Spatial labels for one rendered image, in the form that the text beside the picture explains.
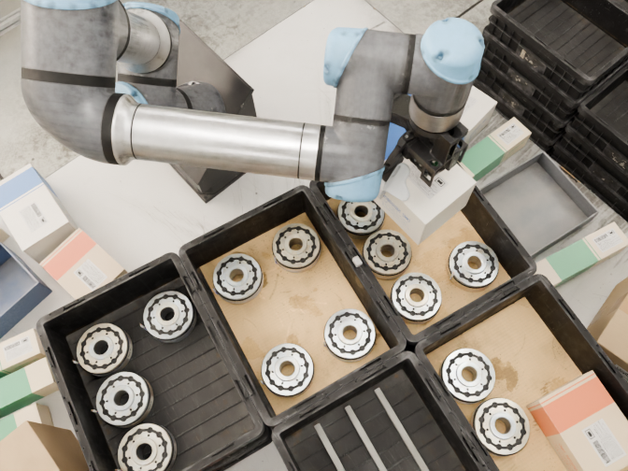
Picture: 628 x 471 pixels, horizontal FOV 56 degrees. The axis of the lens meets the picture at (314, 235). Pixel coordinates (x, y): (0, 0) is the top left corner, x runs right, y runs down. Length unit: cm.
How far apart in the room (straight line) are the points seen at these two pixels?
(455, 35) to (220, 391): 80
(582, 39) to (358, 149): 150
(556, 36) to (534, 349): 119
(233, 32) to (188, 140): 200
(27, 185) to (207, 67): 52
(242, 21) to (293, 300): 177
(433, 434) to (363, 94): 70
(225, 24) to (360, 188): 209
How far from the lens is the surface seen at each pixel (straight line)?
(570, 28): 220
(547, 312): 127
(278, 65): 171
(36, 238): 149
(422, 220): 98
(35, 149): 266
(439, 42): 75
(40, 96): 83
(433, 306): 122
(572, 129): 210
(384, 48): 76
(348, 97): 76
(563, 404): 119
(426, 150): 91
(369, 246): 125
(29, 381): 143
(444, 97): 78
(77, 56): 82
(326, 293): 124
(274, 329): 123
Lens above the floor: 202
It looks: 67 degrees down
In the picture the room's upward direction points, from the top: 5 degrees counter-clockwise
